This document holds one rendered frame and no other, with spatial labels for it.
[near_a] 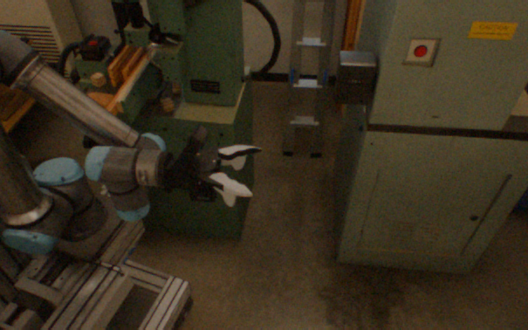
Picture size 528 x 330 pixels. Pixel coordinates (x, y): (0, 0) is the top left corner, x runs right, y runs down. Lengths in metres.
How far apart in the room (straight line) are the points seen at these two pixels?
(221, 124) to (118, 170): 0.83
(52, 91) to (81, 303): 0.61
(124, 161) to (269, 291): 1.34
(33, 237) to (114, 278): 0.31
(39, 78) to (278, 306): 1.46
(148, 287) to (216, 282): 0.37
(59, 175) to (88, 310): 0.38
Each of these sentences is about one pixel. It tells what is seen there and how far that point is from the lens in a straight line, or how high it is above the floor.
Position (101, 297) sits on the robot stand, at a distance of 1.31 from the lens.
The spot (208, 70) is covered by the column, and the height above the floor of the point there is 0.97.
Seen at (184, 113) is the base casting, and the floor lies 0.80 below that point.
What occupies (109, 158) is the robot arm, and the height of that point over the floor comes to 1.25.
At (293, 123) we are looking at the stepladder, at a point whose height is 0.27.
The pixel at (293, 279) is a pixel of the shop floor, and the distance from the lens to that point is 2.09.
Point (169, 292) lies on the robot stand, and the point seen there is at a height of 0.23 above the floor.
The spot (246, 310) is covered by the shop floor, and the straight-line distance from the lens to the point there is 2.01.
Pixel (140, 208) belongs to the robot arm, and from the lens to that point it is 0.96.
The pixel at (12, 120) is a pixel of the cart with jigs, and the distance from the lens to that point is 3.08.
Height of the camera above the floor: 1.82
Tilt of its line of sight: 45 degrees down
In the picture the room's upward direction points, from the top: straight up
